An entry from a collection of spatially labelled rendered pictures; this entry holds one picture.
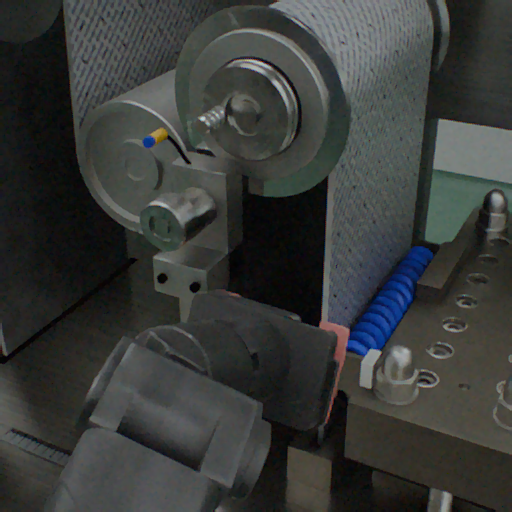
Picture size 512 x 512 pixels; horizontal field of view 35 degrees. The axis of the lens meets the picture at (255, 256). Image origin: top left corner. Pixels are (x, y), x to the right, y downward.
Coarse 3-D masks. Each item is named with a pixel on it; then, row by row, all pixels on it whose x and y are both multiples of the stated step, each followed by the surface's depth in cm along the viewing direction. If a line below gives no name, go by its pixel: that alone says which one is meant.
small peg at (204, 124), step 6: (216, 108) 60; (222, 108) 60; (204, 114) 59; (210, 114) 59; (216, 114) 59; (222, 114) 60; (198, 120) 58; (204, 120) 58; (210, 120) 58; (216, 120) 59; (222, 120) 60; (198, 126) 59; (204, 126) 58; (210, 126) 58; (216, 126) 59; (198, 132) 59; (204, 132) 59
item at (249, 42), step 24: (216, 48) 60; (240, 48) 59; (264, 48) 58; (288, 48) 57; (192, 72) 62; (288, 72) 58; (312, 72) 57; (192, 96) 63; (312, 96) 58; (312, 120) 59; (216, 144) 64; (312, 144) 60; (264, 168) 63; (288, 168) 62
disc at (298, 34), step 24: (216, 24) 60; (240, 24) 59; (264, 24) 58; (288, 24) 57; (192, 48) 62; (312, 48) 57; (336, 72) 57; (336, 96) 58; (192, 120) 65; (336, 120) 59; (192, 144) 66; (336, 144) 60; (312, 168) 61; (264, 192) 64; (288, 192) 63
